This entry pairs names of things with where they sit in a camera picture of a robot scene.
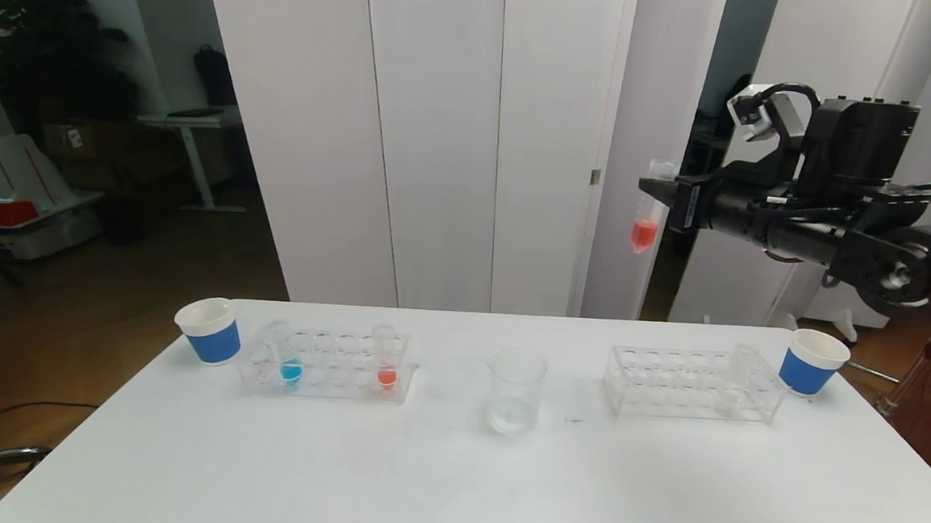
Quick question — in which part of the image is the black backpack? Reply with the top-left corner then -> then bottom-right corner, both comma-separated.
192,46 -> 243,112

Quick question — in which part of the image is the black right camera cable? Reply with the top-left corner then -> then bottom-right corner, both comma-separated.
754,80 -> 823,115

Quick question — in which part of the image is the clear acrylic test tube rack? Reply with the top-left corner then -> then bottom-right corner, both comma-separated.
236,324 -> 421,408
601,345 -> 790,428

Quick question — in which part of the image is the test tube with blue pigment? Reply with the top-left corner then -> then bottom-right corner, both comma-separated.
265,320 -> 308,387

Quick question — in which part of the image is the brown cardboard box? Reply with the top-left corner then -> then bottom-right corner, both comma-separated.
40,121 -> 119,164

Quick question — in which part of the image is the white folding partition screen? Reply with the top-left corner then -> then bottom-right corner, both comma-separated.
183,0 -> 729,328
668,0 -> 931,337

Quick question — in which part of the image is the white desk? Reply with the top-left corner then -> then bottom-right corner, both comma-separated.
133,104 -> 253,218

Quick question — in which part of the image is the dark green potted plant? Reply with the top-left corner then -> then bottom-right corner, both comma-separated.
0,0 -> 147,145

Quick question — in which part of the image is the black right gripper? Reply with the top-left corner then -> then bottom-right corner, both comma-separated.
635,170 -> 774,244

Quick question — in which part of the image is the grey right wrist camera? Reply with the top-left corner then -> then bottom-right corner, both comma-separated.
724,82 -> 788,144

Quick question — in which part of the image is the test tube with red pigment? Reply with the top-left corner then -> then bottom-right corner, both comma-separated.
629,159 -> 680,257
369,324 -> 403,392

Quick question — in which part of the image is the white machine with base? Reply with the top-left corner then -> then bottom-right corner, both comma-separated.
0,19 -> 117,268

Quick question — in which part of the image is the black floor cable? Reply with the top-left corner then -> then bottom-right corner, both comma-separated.
0,400 -> 99,466

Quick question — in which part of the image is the blue white paper cup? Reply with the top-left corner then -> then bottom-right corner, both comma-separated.
777,328 -> 852,399
172,295 -> 245,368

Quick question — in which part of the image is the clear plastic beaker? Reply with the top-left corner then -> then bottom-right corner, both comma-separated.
481,345 -> 550,438

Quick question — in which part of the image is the test tube with yellow pigment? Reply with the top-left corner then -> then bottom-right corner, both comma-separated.
715,342 -> 756,416

